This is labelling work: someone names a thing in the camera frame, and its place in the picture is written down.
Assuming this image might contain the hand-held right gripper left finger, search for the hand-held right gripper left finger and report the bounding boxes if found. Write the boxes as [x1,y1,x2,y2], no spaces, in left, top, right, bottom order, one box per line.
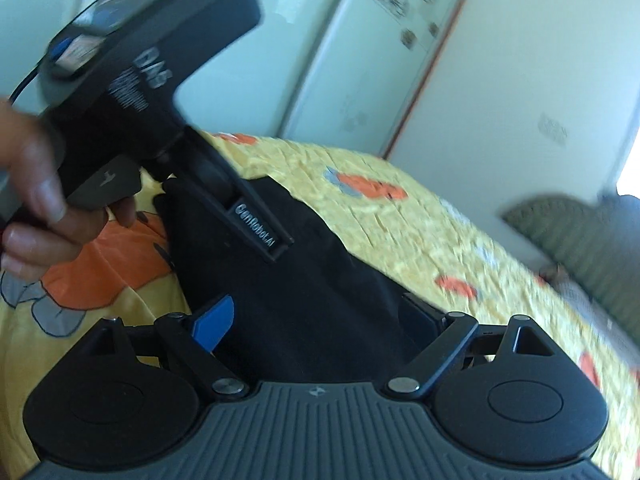
[92,296,249,402]

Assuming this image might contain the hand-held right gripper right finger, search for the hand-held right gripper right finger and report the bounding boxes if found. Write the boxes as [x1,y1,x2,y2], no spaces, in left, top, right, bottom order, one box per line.
[381,292,560,402]

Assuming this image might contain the black pants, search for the black pants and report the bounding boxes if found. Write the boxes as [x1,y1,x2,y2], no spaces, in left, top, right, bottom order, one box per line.
[152,175,451,386]

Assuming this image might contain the person's left hand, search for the person's left hand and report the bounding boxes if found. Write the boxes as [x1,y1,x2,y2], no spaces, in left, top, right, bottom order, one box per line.
[0,100,138,281]

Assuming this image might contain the yellow printed blanket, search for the yellow printed blanket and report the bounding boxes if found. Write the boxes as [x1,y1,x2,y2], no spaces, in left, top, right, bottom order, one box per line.
[0,130,640,480]

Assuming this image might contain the green quilted headboard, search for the green quilted headboard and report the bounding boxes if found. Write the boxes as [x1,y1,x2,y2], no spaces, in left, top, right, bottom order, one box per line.
[502,192,640,321]

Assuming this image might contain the black cable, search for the black cable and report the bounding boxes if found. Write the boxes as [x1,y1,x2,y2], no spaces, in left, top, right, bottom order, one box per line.
[9,55,51,105]

